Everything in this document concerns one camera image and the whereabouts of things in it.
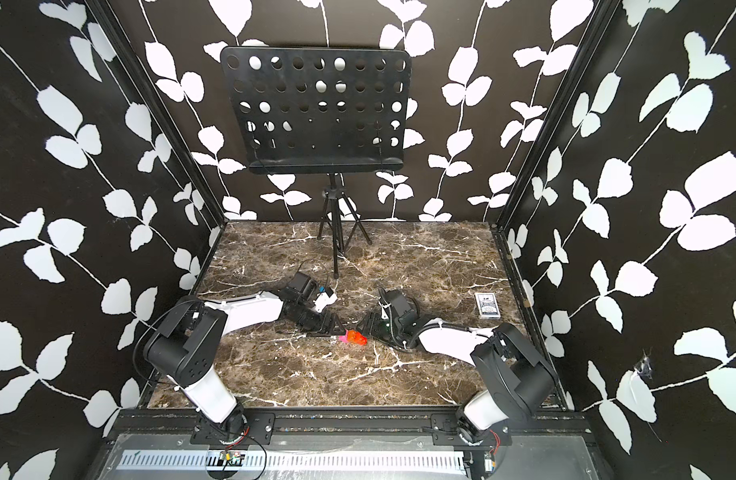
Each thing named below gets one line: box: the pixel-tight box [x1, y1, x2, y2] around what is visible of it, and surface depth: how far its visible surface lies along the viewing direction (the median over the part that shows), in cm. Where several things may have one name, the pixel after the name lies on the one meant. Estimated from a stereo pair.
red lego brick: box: [353, 331, 369, 346], surface depth 88 cm
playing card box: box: [474, 292, 501, 319], surface depth 97 cm
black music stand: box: [220, 47, 412, 279], surface depth 66 cm
